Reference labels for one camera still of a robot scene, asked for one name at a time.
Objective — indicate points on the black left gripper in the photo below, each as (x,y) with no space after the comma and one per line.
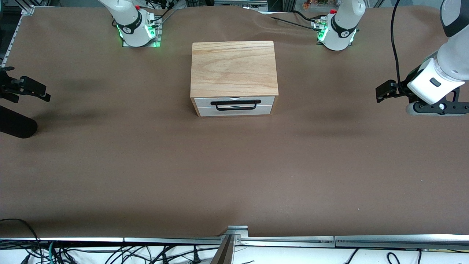
(398,90)

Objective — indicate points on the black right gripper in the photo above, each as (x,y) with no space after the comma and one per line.
(8,87)

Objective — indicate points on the brown table cloth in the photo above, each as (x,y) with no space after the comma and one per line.
(234,176)

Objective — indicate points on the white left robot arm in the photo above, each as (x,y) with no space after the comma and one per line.
(454,58)

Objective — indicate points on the aluminium side rail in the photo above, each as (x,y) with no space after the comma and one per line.
(15,31)

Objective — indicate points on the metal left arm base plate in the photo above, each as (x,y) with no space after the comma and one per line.
(318,24)

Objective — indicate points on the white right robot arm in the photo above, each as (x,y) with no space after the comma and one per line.
(128,18)

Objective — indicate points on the black cylinder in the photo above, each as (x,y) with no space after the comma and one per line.
(14,124)

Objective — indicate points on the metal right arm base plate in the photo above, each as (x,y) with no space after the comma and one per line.
(159,29)

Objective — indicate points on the aluminium post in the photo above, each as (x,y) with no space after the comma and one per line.
(224,253)

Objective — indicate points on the aluminium table edge rail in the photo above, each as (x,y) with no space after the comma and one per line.
(403,242)
(285,242)
(176,241)
(73,239)

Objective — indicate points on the aluminium background rail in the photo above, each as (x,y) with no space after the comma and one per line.
(242,3)

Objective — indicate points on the light wooden drawer cabinet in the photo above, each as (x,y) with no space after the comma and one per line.
(234,69)

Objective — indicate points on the aluminium corner bracket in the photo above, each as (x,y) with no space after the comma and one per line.
(238,231)

